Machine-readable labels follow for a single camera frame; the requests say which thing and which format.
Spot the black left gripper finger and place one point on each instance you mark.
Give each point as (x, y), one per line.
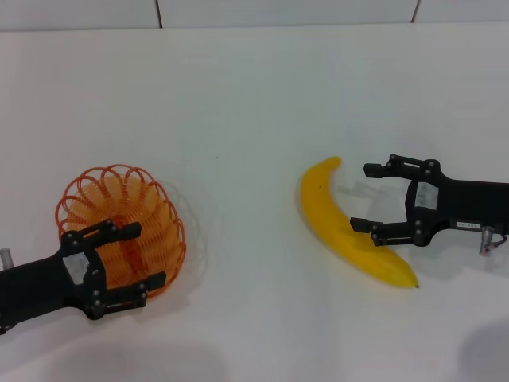
(131, 296)
(119, 231)

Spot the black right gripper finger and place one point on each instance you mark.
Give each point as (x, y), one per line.
(391, 232)
(391, 168)

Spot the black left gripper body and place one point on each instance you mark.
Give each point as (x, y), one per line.
(36, 286)

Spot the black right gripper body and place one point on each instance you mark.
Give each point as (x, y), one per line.
(469, 203)

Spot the orange woven plastic basket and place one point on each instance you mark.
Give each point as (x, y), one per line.
(119, 191)

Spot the yellow banana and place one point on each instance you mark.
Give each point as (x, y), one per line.
(318, 199)

